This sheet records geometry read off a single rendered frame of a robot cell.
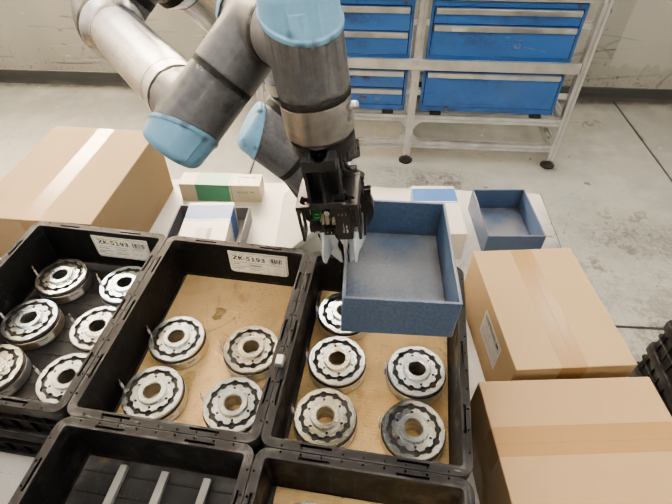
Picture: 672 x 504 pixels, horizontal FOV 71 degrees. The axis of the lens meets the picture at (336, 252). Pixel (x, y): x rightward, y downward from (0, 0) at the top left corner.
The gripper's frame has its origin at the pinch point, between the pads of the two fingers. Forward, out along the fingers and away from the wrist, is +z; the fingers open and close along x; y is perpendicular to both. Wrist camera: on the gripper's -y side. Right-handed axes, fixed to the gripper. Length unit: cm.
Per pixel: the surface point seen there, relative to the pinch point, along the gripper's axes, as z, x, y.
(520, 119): 94, 70, -195
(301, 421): 25.6, -9.5, 13.0
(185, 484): 26.1, -26.3, 23.3
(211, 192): 33, -49, -61
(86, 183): 13, -69, -41
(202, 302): 25.1, -34.1, -12.1
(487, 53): 56, 50, -197
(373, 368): 30.0, 1.4, 0.4
